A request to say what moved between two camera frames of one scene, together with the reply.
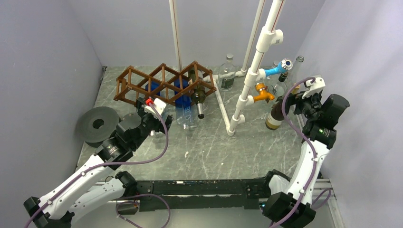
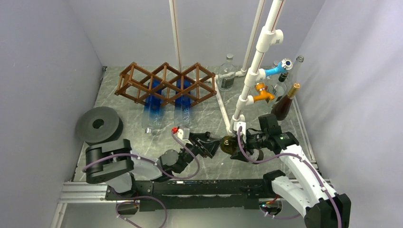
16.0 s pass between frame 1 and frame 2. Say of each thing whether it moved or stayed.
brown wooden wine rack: stayed
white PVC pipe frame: stayed
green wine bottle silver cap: moved
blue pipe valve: stayed
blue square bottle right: stayed
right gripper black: moved
